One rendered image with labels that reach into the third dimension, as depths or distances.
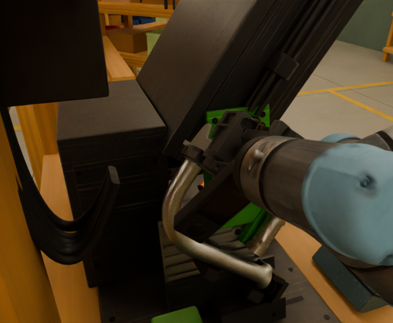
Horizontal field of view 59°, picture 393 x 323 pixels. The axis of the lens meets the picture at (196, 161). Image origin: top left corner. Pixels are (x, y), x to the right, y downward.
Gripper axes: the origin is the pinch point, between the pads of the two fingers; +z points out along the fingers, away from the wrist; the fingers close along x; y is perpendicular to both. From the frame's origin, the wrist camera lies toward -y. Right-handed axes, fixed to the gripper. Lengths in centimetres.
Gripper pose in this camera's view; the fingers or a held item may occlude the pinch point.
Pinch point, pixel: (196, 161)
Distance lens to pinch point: 54.2
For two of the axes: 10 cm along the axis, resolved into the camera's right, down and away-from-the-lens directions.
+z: -3.2, -1.4, 9.4
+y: 5.3, -8.5, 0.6
